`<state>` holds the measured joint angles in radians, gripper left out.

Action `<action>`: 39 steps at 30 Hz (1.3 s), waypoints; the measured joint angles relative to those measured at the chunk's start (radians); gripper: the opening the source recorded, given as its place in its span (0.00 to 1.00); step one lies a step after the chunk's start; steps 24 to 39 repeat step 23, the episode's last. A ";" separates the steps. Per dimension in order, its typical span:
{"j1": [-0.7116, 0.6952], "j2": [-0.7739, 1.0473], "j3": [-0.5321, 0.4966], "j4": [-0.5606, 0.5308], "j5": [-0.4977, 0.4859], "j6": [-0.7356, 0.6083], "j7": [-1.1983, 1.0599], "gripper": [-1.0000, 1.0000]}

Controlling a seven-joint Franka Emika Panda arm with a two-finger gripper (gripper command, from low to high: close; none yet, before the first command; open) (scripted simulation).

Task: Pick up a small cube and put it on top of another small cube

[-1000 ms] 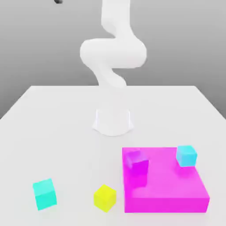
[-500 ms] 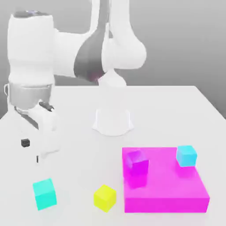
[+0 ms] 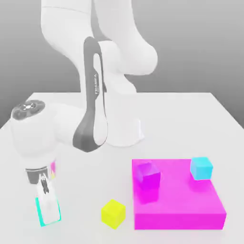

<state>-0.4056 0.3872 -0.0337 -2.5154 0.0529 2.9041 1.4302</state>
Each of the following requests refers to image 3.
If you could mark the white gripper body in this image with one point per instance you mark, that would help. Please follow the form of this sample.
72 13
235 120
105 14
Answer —
50 207

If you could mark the small teal cube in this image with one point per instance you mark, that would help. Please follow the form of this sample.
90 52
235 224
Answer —
38 211

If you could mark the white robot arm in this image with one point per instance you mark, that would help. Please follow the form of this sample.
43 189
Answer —
36 133

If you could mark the small yellow cube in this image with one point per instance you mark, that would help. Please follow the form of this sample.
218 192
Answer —
112 214

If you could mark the small purple cube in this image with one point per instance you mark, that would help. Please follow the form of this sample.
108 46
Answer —
149 183

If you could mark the small light blue cube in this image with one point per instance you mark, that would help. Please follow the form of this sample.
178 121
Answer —
201 169

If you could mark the large magenta box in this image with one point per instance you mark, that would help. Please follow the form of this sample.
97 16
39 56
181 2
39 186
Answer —
179 205

